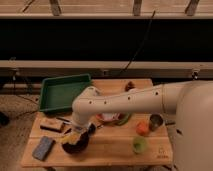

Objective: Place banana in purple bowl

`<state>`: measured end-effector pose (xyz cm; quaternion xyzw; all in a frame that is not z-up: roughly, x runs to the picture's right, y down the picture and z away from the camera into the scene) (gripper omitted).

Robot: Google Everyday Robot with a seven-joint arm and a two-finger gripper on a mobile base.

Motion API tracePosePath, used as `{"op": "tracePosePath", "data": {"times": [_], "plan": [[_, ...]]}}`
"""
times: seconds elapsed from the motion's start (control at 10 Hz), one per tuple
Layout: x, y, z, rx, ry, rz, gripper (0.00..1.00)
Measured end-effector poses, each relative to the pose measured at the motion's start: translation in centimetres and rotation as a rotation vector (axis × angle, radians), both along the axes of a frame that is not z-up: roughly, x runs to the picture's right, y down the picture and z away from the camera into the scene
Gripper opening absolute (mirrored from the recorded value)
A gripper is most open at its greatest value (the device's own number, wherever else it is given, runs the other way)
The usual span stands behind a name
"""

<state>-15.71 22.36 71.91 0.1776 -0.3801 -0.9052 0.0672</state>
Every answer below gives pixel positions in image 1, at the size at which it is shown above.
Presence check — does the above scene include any yellow banana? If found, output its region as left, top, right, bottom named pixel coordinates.
left=61, top=131, right=87, bottom=145

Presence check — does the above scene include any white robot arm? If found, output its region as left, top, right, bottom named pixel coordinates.
left=72, top=80, right=213, bottom=171

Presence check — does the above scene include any dark purple bowl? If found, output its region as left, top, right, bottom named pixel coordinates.
left=61, top=134, right=89, bottom=154

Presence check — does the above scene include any red and white bowl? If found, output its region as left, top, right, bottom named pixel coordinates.
left=96, top=113, right=119, bottom=123

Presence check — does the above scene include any green vegetable toy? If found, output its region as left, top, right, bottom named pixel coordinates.
left=116, top=114, right=131, bottom=126

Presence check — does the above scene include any wooden table board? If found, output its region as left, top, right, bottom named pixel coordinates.
left=21, top=78, right=174, bottom=168

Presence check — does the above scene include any green plastic tray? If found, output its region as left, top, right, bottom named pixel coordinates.
left=39, top=74, right=91, bottom=113

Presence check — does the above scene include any blue sponge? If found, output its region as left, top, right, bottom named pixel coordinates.
left=32, top=136, right=55, bottom=161

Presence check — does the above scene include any orange fruit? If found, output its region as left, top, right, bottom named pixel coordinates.
left=136, top=121, right=149, bottom=136

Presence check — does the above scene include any green plastic cup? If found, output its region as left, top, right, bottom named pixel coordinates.
left=133, top=136, right=147, bottom=154

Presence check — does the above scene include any small brown toy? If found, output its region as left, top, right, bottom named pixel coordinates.
left=125, top=81, right=135, bottom=92

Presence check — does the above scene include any metal cup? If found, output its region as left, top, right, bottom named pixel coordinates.
left=149, top=114, right=163, bottom=132

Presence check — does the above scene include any wooden block with black handle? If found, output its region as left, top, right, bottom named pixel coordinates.
left=40, top=118, right=63, bottom=132

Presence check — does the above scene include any black cable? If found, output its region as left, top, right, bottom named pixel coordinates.
left=117, top=9, right=157, bottom=77

